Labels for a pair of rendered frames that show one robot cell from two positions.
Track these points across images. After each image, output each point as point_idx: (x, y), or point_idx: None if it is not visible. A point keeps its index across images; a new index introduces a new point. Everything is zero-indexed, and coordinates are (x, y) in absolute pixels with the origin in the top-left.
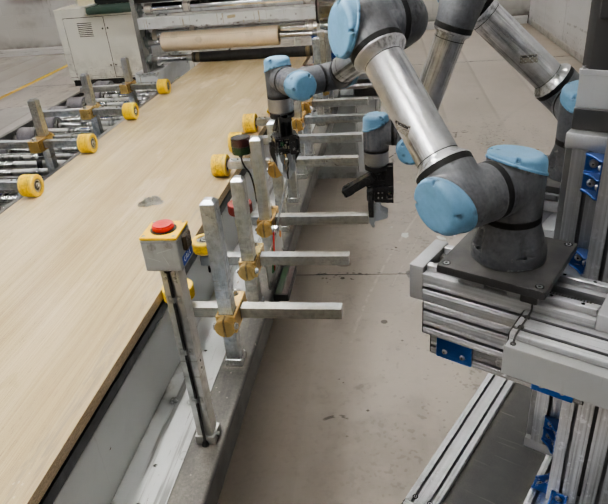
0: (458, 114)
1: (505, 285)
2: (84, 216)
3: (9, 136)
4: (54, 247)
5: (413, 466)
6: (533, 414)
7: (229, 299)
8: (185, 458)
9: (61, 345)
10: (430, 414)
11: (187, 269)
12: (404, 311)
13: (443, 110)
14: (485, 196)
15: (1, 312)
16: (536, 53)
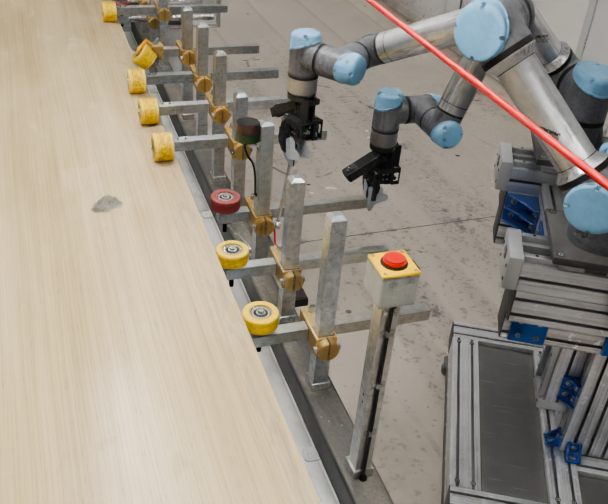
0: (236, 35)
1: None
2: (28, 233)
3: None
4: (35, 283)
5: (401, 454)
6: (549, 377)
7: (334, 318)
8: (354, 497)
9: (196, 408)
10: (389, 397)
11: None
12: (305, 289)
13: (215, 29)
14: None
15: (65, 383)
16: (547, 33)
